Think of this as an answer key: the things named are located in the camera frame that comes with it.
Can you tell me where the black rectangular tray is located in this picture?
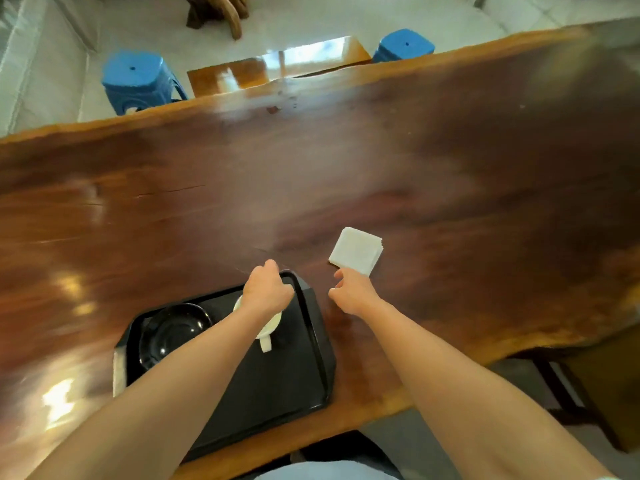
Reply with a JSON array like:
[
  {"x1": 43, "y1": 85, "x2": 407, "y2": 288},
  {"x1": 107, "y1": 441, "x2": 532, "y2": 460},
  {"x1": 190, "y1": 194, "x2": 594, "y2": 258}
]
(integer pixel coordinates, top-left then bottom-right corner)
[{"x1": 112, "y1": 270, "x2": 337, "y2": 463}]

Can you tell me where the person's left forearm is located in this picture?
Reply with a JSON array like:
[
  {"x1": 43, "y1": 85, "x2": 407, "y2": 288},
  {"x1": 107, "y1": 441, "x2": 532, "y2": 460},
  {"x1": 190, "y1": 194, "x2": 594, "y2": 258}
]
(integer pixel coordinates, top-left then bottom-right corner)
[{"x1": 27, "y1": 302, "x2": 286, "y2": 480}]

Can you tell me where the black glossy bowl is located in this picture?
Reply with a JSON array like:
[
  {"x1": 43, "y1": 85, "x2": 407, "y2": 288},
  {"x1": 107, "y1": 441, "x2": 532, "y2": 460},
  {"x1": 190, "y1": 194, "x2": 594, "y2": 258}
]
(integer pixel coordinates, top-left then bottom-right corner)
[{"x1": 138, "y1": 303, "x2": 214, "y2": 371}]

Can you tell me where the glossy wooden bench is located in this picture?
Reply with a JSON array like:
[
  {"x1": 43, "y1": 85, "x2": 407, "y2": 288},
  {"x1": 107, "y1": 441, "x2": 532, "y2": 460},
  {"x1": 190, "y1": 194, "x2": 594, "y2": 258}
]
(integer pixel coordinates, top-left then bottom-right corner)
[{"x1": 186, "y1": 36, "x2": 373, "y2": 99}]

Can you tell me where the carved wooden root stand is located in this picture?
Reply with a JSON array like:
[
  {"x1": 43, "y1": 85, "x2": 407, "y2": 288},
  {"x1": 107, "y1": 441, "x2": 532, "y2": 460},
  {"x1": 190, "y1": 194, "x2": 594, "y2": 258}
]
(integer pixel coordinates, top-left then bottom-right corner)
[{"x1": 182, "y1": 0, "x2": 251, "y2": 41}]

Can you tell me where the blue ceramic stool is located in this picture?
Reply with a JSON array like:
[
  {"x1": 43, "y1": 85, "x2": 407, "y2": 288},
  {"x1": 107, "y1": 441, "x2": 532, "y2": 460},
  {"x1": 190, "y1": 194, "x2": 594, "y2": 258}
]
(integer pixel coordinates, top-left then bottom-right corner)
[
  {"x1": 372, "y1": 28, "x2": 436, "y2": 64},
  {"x1": 101, "y1": 50, "x2": 190, "y2": 117}
]

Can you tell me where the white sofa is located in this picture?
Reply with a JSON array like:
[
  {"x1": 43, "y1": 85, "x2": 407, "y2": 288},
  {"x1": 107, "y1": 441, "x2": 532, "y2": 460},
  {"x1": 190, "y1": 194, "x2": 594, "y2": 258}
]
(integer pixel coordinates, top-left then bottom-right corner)
[{"x1": 0, "y1": 0, "x2": 104, "y2": 138}]

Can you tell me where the white cup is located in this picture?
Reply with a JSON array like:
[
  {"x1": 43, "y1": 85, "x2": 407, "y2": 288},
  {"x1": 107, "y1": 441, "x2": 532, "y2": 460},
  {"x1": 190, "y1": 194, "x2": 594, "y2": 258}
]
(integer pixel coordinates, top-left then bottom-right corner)
[{"x1": 233, "y1": 295, "x2": 284, "y2": 354}]

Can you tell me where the stack of white napkins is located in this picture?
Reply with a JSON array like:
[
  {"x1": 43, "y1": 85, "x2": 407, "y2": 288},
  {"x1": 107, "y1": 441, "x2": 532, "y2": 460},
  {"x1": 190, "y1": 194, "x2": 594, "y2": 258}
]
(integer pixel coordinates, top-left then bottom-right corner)
[{"x1": 328, "y1": 227, "x2": 385, "y2": 278}]

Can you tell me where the person's right forearm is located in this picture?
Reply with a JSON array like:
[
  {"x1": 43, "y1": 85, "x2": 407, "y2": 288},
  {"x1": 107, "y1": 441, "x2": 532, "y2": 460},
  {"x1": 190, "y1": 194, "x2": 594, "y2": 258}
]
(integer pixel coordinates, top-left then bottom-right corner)
[{"x1": 359, "y1": 297, "x2": 617, "y2": 480}]

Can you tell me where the dark wooden chair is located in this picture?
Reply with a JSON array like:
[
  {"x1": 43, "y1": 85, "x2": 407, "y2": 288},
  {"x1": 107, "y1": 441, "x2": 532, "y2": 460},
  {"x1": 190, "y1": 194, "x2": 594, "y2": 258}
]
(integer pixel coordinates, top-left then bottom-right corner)
[{"x1": 514, "y1": 324, "x2": 640, "y2": 453}]

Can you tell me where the person's right hand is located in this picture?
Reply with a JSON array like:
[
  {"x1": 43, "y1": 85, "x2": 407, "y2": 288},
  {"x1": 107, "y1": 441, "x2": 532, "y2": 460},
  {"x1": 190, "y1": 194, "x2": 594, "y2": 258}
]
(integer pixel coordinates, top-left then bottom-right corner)
[{"x1": 328, "y1": 268, "x2": 384, "y2": 317}]

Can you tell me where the person's left hand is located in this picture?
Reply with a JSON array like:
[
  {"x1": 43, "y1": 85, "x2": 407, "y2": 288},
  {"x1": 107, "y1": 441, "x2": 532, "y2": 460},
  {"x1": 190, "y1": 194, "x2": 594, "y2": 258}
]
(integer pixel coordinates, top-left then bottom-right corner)
[{"x1": 242, "y1": 259, "x2": 296, "y2": 321}]

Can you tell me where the light blue shirt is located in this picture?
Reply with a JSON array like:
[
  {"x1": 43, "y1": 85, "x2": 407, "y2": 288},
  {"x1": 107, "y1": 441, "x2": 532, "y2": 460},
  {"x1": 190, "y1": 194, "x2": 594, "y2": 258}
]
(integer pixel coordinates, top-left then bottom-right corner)
[{"x1": 254, "y1": 460, "x2": 402, "y2": 480}]

